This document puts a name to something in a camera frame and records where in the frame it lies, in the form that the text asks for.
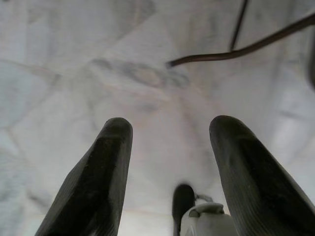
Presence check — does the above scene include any grey robot leg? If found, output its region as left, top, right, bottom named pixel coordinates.
left=179, top=202, right=237, bottom=236

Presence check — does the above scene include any thin brown metal chair rod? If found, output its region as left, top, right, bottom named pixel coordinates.
left=229, top=0, right=249, bottom=51

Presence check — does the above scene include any curved brown metal chair leg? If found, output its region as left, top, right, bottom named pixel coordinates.
left=166, top=11, right=315, bottom=69

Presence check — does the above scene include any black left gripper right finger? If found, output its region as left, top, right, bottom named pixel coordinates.
left=209, top=115, right=315, bottom=236

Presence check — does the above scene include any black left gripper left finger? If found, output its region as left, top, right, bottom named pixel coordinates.
left=34, top=117, right=134, bottom=236

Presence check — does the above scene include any black robot foot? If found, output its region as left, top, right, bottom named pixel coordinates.
left=171, top=183, right=197, bottom=236

